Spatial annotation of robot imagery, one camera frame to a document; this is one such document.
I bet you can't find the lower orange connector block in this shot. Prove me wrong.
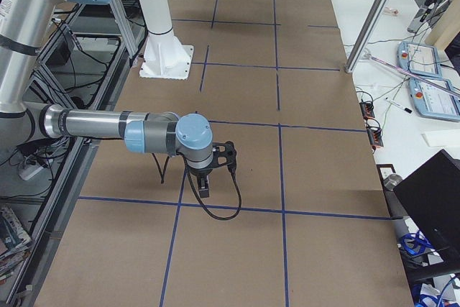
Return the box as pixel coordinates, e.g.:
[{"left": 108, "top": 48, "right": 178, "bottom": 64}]
[{"left": 366, "top": 125, "right": 384, "bottom": 150}]

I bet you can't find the handheld scanner device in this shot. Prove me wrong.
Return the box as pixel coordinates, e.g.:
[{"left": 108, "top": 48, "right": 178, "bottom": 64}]
[{"left": 407, "top": 0, "right": 452, "bottom": 34}]

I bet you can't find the blue lanyard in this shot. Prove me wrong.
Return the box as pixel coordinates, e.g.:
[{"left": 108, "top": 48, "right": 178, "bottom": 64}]
[{"left": 401, "top": 231, "right": 436, "bottom": 257}]

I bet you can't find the upper blue teach pendant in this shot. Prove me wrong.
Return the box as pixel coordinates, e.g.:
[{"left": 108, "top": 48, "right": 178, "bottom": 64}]
[{"left": 397, "top": 41, "right": 443, "bottom": 78}]

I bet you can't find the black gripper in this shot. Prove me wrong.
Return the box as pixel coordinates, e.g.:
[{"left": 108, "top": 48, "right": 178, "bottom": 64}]
[{"left": 189, "top": 167, "right": 212, "bottom": 198}]

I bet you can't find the aluminium frame post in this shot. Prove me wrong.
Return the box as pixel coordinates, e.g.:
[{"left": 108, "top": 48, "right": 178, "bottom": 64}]
[{"left": 344, "top": 0, "right": 388, "bottom": 73}]

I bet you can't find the white foam block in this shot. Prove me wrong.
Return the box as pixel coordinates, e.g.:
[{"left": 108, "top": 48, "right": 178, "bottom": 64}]
[{"left": 422, "top": 129, "right": 460, "bottom": 147}]

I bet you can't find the orange connector block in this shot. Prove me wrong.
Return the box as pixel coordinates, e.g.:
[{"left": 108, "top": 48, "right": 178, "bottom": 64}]
[
  {"left": 359, "top": 101, "right": 374, "bottom": 119},
  {"left": 366, "top": 125, "right": 384, "bottom": 150}
]

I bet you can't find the black laptop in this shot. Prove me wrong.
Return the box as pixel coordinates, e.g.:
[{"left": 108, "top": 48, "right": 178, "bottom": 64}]
[{"left": 394, "top": 150, "right": 459, "bottom": 261}]

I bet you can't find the long metal grabber stick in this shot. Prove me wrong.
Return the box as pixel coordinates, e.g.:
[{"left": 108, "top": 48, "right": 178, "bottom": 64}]
[{"left": 362, "top": 49, "right": 460, "bottom": 98}]

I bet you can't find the blue teach pendant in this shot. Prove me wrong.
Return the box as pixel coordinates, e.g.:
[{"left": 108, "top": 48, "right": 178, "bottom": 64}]
[
  {"left": 397, "top": 41, "right": 443, "bottom": 78},
  {"left": 409, "top": 78, "right": 459, "bottom": 122}
]

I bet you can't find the black camera cable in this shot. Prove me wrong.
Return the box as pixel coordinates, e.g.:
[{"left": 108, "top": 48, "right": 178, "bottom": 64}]
[{"left": 150, "top": 152, "right": 242, "bottom": 220}]

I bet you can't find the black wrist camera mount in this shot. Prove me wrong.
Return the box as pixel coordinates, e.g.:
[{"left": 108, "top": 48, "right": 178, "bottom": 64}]
[{"left": 211, "top": 141, "right": 237, "bottom": 174}]

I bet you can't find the stack of books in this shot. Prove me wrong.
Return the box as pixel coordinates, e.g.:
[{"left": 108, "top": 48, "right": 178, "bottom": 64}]
[{"left": 1, "top": 204, "right": 32, "bottom": 284}]

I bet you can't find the metal cylinder weight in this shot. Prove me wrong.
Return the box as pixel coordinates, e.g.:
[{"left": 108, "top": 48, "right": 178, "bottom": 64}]
[{"left": 383, "top": 173, "right": 403, "bottom": 191}]

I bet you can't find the white camera pillar with base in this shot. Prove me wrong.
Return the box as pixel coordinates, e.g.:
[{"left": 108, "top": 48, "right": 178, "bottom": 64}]
[{"left": 139, "top": 0, "right": 194, "bottom": 80}]

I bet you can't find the black white marker pen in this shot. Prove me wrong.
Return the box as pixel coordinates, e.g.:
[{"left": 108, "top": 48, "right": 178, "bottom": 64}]
[{"left": 385, "top": 98, "right": 413, "bottom": 114}]

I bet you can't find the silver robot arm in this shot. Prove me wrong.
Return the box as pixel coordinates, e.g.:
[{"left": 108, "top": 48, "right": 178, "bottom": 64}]
[{"left": 1, "top": 0, "right": 216, "bottom": 197}]

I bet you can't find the upper orange connector block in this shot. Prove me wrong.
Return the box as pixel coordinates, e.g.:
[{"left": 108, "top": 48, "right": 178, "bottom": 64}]
[{"left": 359, "top": 101, "right": 374, "bottom": 119}]

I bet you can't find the lower blue teach pendant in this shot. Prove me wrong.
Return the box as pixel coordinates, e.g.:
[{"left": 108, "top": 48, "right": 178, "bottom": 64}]
[{"left": 409, "top": 78, "right": 459, "bottom": 122}]

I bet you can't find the white power strip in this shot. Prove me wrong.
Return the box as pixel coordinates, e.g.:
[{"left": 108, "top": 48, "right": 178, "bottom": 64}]
[{"left": 18, "top": 163, "right": 45, "bottom": 181}]

